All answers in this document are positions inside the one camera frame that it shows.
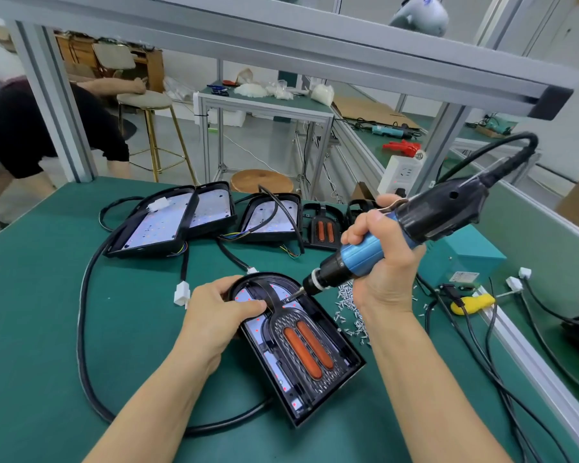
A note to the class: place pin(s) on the small green workbench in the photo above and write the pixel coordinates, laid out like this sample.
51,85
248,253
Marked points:
265,99

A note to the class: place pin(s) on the yellow plug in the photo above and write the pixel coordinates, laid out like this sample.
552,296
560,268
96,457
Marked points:
475,303

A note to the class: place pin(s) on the person's right forearm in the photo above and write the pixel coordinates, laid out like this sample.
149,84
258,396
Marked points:
434,390

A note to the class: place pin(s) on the person's left hand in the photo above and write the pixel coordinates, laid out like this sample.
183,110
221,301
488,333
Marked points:
212,323

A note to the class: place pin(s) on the round brown wooden stool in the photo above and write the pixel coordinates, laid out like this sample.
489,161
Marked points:
262,180

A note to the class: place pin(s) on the green workbench white legs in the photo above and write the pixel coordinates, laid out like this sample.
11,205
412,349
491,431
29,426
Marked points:
492,139

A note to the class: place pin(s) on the person's right hand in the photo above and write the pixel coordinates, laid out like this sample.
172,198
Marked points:
391,275

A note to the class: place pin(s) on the aluminium shelf frame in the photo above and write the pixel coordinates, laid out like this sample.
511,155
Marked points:
270,38

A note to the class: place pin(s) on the round beige stool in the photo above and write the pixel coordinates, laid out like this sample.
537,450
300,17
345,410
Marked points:
154,99

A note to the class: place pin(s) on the white handheld device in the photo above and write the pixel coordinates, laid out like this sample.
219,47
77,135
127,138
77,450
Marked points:
420,14

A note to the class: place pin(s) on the white crumpled bag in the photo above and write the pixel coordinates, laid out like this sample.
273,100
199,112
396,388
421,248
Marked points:
322,93

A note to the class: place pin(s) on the teal hand tool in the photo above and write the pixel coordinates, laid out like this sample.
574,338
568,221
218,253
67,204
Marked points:
391,131

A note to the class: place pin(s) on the blue black electric screwdriver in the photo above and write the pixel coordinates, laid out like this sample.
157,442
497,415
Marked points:
434,212

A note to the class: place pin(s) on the heap of small silver screws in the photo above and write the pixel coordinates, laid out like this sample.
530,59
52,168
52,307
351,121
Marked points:
352,308

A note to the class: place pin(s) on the white power strip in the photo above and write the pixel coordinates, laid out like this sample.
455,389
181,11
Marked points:
400,173

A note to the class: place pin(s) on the red tool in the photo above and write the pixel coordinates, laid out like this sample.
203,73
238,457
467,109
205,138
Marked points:
402,147

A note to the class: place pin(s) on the brown wooden cabinet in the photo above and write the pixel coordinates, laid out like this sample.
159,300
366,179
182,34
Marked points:
150,62

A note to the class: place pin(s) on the person's left forearm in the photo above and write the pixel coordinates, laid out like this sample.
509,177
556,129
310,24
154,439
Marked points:
145,419

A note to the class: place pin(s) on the teal power supply box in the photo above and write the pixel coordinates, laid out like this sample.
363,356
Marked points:
463,255

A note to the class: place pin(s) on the stack of unassembled lamp housings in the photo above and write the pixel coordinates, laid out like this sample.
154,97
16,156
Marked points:
164,222

